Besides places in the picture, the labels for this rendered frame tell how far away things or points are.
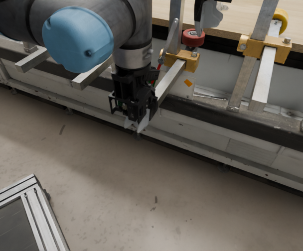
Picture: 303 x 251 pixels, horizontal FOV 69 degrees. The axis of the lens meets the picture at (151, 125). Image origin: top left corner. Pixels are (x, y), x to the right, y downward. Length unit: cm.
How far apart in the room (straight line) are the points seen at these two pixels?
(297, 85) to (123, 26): 84
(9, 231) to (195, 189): 98
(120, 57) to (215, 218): 114
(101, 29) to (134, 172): 125
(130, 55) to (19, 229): 102
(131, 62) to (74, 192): 117
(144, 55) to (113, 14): 12
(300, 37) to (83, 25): 83
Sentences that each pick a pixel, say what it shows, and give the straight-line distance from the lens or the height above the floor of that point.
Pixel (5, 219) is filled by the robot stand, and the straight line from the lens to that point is 130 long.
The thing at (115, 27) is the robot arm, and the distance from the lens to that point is 32.
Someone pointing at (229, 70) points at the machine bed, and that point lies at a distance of 103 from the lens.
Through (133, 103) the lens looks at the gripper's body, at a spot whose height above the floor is 97.
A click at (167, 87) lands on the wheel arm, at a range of 66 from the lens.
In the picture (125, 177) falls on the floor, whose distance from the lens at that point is 146.
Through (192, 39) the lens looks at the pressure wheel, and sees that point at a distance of 84.
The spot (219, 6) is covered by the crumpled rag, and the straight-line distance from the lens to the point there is 113.
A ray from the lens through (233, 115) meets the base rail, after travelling 86.
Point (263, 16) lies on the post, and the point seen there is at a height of 103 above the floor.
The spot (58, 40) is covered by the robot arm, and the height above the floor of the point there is 114.
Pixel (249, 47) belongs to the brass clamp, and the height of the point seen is 95.
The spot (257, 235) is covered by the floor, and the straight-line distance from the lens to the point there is 143.
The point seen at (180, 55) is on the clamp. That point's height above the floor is 87.
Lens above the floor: 125
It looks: 46 degrees down
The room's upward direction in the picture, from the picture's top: straight up
